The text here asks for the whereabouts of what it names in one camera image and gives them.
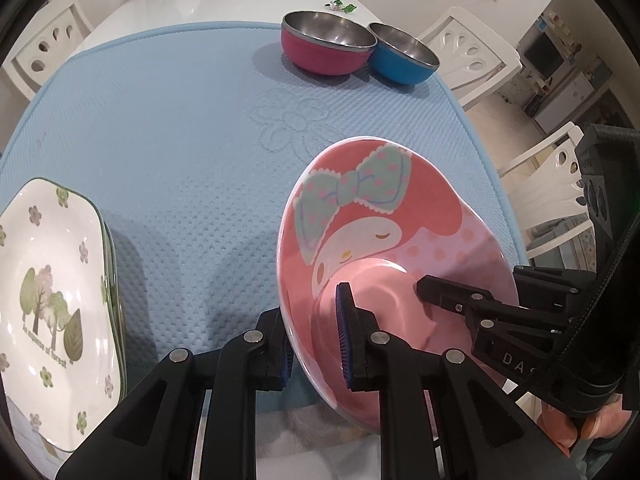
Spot pink steel bowl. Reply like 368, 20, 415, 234
280, 10, 377, 77

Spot white cabinet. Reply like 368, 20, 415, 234
532, 70, 596, 133

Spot blue steel bowl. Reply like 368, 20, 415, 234
367, 22, 441, 86

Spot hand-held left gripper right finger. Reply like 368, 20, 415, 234
335, 281, 583, 480

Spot white dining chair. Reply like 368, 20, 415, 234
2, 0, 96, 103
497, 122, 596, 261
417, 6, 523, 111

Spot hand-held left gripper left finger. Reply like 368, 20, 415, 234
55, 307, 296, 480

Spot black television screen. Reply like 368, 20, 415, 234
522, 30, 566, 78

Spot light blue textured mat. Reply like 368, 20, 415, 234
0, 21, 518, 416

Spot pink cartoon bowl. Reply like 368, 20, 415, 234
276, 136, 519, 435

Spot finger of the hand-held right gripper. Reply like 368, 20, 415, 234
415, 274, 576, 386
512, 264, 598, 306

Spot person's right hand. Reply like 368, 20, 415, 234
542, 400, 626, 458

